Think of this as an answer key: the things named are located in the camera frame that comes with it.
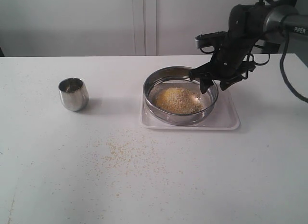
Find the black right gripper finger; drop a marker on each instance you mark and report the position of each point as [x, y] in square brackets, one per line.
[205, 84]
[226, 83]

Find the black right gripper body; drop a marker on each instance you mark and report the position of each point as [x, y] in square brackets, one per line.
[228, 60]

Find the stainless steel cup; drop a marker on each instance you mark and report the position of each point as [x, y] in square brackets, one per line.
[73, 94]

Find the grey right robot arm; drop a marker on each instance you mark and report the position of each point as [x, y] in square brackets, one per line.
[267, 20]

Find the round steel mesh sieve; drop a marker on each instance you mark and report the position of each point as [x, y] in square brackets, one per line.
[168, 74]

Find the white plastic tray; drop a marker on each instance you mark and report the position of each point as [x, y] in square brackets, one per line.
[222, 117]

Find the white cabinet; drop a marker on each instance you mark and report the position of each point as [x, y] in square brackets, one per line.
[109, 27]

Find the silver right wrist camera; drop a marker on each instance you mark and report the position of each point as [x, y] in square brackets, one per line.
[210, 40]

